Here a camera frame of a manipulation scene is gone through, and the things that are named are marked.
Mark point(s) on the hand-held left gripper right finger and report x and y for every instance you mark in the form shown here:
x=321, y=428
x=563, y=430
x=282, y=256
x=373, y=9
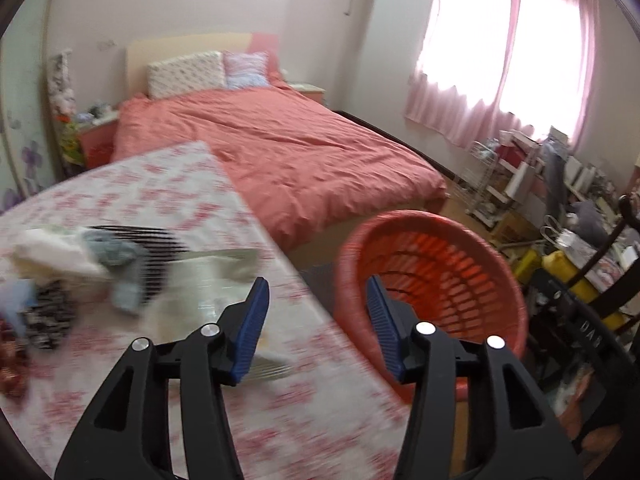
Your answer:
x=385, y=325

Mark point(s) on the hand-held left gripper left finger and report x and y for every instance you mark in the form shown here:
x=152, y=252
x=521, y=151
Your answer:
x=250, y=330

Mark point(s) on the red plastic laundry basket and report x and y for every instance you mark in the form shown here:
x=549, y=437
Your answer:
x=450, y=260

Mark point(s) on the blue cloth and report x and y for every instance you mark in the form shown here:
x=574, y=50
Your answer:
x=117, y=255

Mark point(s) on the yellow box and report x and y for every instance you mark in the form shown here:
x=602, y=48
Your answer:
x=527, y=265

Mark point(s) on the bed with red cover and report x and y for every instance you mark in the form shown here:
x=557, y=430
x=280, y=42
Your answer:
x=300, y=160

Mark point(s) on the yellow cushion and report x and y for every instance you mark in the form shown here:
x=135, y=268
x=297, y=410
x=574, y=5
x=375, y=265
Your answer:
x=560, y=265

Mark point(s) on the white shelf cart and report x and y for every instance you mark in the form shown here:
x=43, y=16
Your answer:
x=515, y=180

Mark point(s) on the red box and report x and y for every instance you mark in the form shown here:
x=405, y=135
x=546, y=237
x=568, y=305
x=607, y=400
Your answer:
x=510, y=152

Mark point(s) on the grey plush toy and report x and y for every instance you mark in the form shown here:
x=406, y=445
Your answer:
x=590, y=220

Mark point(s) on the dark wooden chair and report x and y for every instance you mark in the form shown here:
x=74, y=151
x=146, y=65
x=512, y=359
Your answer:
x=612, y=287

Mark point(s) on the nightstand with pink drawer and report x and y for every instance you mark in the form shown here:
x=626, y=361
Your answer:
x=97, y=145

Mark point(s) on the nightstand with cream top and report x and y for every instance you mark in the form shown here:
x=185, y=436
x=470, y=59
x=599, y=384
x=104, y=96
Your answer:
x=312, y=94

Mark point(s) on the row of standing books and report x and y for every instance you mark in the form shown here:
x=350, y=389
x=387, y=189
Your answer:
x=582, y=175

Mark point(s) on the pink and blue pillow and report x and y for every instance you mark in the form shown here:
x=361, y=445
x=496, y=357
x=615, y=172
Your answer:
x=245, y=70

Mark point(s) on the white patterned pillow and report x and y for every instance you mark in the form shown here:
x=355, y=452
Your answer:
x=185, y=75

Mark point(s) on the pink sheer curtain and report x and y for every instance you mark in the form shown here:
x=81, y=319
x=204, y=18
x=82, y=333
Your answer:
x=550, y=85
x=450, y=60

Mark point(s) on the wardrobe with purple flower decals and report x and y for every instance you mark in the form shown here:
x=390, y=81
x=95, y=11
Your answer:
x=25, y=135

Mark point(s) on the plush toy bouquet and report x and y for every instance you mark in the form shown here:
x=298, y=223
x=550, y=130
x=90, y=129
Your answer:
x=62, y=95

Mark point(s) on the beige bed frame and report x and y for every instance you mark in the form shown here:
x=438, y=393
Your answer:
x=320, y=245

